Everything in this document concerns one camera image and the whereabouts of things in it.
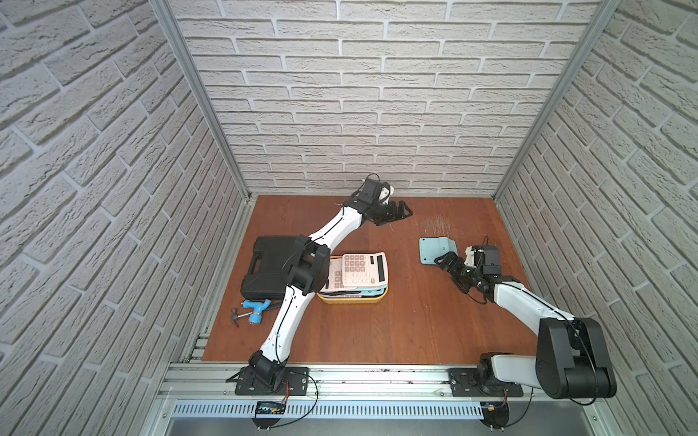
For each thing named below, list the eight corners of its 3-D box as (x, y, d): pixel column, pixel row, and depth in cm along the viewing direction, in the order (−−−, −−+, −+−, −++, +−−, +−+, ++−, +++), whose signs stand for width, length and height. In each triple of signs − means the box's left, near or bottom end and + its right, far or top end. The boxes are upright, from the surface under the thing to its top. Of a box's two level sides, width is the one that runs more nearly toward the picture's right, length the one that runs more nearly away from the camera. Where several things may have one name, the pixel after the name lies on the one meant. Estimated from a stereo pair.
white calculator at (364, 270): (342, 299, 91) (341, 283, 82) (343, 270, 98) (342, 252, 89) (384, 299, 91) (388, 283, 82) (382, 270, 98) (385, 252, 89)
